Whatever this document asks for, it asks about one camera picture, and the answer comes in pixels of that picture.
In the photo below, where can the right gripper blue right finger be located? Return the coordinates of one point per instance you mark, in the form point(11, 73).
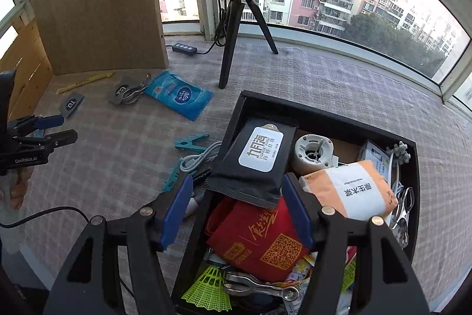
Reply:
point(297, 211)

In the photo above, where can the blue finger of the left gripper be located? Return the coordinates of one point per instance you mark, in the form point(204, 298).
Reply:
point(53, 141)
point(45, 123)

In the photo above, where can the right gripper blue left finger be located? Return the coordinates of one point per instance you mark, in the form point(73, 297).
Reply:
point(176, 212)

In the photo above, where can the black seafood wipes pouch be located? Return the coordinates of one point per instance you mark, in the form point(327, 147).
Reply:
point(252, 168)

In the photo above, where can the orange white tissue pack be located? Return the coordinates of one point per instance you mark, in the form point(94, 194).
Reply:
point(356, 190)

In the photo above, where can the metal clamp clip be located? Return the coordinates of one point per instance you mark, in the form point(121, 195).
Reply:
point(240, 284)
point(399, 224)

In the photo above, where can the person's left hand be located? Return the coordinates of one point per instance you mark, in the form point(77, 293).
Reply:
point(14, 186)

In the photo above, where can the grey sachet left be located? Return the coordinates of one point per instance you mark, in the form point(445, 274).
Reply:
point(70, 104)

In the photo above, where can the grey sachet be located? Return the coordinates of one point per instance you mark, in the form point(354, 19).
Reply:
point(115, 94)
point(70, 104)

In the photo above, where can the red bag with qr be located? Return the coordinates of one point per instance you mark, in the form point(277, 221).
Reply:
point(262, 242)

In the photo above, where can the teal clothespin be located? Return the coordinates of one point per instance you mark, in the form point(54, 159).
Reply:
point(172, 177)
point(189, 143)

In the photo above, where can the white tape roll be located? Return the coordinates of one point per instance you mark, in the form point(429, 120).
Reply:
point(313, 153)

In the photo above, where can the pine side board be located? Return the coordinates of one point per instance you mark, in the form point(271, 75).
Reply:
point(34, 72)

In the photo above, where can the yellow long straw packet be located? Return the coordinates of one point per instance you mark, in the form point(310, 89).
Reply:
point(83, 82)

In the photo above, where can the yellow green shuttlecock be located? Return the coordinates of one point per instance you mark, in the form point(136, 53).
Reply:
point(207, 291)

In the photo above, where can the grey sachet right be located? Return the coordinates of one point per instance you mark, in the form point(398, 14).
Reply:
point(115, 94)

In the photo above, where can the black storage tray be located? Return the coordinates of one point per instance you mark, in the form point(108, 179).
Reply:
point(384, 281)

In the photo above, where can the white card box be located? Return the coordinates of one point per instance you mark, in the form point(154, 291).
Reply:
point(381, 161)

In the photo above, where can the wooden back board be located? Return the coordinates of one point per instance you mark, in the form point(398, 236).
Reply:
point(91, 35)

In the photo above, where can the blue wet wipes pack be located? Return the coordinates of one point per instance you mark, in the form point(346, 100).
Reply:
point(179, 95)

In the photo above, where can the black power strip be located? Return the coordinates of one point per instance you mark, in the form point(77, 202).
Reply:
point(185, 49)

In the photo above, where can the black tripod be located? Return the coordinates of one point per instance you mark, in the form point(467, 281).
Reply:
point(232, 23)

